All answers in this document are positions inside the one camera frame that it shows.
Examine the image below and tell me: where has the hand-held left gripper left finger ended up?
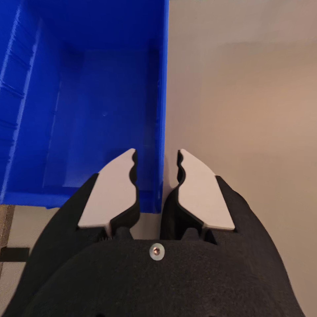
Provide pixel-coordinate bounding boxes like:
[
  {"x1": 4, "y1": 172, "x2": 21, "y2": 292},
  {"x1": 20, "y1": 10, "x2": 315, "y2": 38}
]
[{"x1": 77, "y1": 149, "x2": 140, "y2": 238}]

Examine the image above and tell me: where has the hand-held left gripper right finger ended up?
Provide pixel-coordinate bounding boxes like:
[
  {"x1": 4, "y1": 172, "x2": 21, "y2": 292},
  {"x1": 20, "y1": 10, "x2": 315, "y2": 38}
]
[{"x1": 160, "y1": 149, "x2": 235, "y2": 240}]

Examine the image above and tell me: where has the blue plastic bin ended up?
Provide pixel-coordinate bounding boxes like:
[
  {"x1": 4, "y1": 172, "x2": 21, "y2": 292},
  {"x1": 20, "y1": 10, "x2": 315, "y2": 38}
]
[{"x1": 0, "y1": 0, "x2": 169, "y2": 214}]

